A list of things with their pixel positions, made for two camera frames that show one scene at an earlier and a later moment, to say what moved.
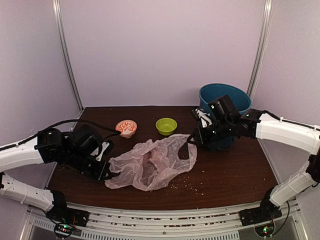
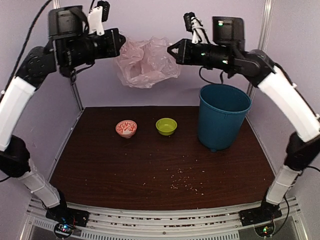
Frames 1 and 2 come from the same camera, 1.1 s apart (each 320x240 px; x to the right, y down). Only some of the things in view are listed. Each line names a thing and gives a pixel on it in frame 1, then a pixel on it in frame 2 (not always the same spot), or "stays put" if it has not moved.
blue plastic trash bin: (211, 92) stays put
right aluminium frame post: (266, 24) stays put
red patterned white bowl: (127, 127) stays put
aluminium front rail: (165, 222) stays put
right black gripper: (201, 138) -> (183, 57)
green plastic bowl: (166, 126) stays put
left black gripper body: (78, 161) -> (80, 50)
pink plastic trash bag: (151, 162) -> (142, 63)
